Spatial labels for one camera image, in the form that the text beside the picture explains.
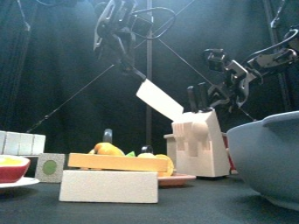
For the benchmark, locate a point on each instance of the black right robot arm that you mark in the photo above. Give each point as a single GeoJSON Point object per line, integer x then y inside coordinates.
{"type": "Point", "coordinates": [276, 55]}

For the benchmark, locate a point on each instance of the white wooden knife block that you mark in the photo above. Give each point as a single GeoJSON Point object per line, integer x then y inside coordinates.
{"type": "Point", "coordinates": [200, 144]}

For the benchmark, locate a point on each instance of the beige box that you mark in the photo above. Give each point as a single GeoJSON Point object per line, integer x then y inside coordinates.
{"type": "Point", "coordinates": [169, 145]}

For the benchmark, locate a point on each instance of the large blue bowl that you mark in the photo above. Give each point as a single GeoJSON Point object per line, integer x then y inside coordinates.
{"type": "Point", "coordinates": [268, 157]}

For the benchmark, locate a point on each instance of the black round knob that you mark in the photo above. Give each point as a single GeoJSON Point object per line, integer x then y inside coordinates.
{"type": "Point", "coordinates": [147, 149]}

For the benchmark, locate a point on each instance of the orange toy fruit slice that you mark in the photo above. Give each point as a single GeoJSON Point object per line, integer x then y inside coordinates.
{"type": "Point", "coordinates": [168, 166]}

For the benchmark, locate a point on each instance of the cream toy food piece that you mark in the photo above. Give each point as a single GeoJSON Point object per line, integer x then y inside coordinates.
{"type": "Point", "coordinates": [145, 155]}

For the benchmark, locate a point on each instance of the pink plate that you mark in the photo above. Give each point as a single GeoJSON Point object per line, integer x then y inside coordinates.
{"type": "Point", "coordinates": [175, 179]}

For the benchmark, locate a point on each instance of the green toy leaf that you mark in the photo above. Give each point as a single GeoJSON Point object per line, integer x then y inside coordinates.
{"type": "Point", "coordinates": [131, 154]}

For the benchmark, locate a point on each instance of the yellow wooden cutting board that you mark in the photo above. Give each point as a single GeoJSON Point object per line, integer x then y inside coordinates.
{"type": "Point", "coordinates": [116, 162]}

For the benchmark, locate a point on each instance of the white ribbed box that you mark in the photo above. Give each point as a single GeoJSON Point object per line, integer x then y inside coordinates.
{"type": "Point", "coordinates": [21, 143]}

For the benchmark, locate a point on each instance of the white rectangular block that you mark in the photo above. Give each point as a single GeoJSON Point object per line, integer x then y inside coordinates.
{"type": "Point", "coordinates": [108, 186]}

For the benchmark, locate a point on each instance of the grey block with green dot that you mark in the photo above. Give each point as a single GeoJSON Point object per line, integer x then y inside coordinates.
{"type": "Point", "coordinates": [49, 167]}

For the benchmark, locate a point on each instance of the red bowl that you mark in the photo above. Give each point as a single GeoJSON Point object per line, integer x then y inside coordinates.
{"type": "Point", "coordinates": [10, 170]}

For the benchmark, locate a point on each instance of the white plate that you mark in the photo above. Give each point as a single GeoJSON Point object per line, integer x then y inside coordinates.
{"type": "Point", "coordinates": [21, 183]}

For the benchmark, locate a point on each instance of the thin vertical frame pole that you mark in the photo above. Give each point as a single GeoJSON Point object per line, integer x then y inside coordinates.
{"type": "Point", "coordinates": [148, 58]}

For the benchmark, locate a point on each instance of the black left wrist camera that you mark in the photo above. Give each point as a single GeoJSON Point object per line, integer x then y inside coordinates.
{"type": "Point", "coordinates": [140, 25]}

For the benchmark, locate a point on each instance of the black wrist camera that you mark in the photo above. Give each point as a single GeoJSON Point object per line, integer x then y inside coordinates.
{"type": "Point", "coordinates": [140, 25]}
{"type": "Point", "coordinates": [215, 59]}

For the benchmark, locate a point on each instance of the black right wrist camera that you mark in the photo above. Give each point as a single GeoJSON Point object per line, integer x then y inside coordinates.
{"type": "Point", "coordinates": [215, 59]}

